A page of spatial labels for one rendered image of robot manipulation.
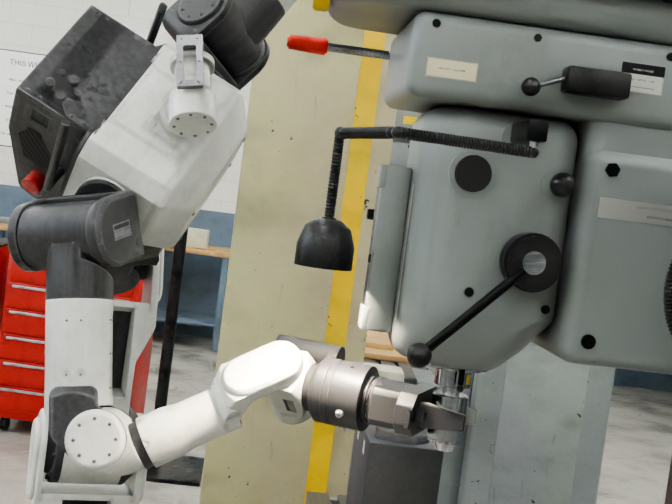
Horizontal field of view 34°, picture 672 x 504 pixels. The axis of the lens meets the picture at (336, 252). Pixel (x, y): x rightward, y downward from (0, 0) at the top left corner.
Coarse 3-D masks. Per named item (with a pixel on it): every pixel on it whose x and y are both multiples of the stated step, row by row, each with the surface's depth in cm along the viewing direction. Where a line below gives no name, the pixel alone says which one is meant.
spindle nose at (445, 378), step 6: (438, 372) 139; (444, 372) 138; (450, 372) 138; (456, 372) 138; (438, 378) 139; (444, 378) 138; (450, 378) 138; (456, 378) 138; (438, 384) 139; (444, 384) 138; (450, 384) 138; (456, 384) 138; (468, 384) 139
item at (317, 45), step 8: (288, 40) 145; (296, 40) 145; (304, 40) 145; (312, 40) 145; (320, 40) 145; (328, 40) 146; (288, 48) 146; (296, 48) 146; (304, 48) 145; (312, 48) 145; (320, 48) 145; (328, 48) 146; (336, 48) 146; (344, 48) 146; (352, 48) 146; (360, 48) 146; (368, 48) 147; (368, 56) 147; (376, 56) 147; (384, 56) 146
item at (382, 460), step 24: (360, 432) 184; (384, 432) 174; (360, 456) 180; (384, 456) 171; (408, 456) 171; (432, 456) 171; (360, 480) 176; (384, 480) 171; (408, 480) 171; (432, 480) 172
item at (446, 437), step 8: (432, 400) 140; (448, 408) 138; (456, 408) 138; (464, 408) 139; (432, 432) 139; (440, 432) 138; (448, 432) 138; (456, 432) 139; (432, 440) 139; (440, 440) 139; (448, 440) 138; (456, 440) 139
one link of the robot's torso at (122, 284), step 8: (128, 264) 184; (136, 264) 185; (144, 264) 185; (152, 264) 185; (112, 272) 187; (120, 272) 187; (128, 272) 187; (136, 272) 190; (120, 280) 190; (128, 280) 190; (136, 280) 190; (120, 288) 192; (128, 288) 193
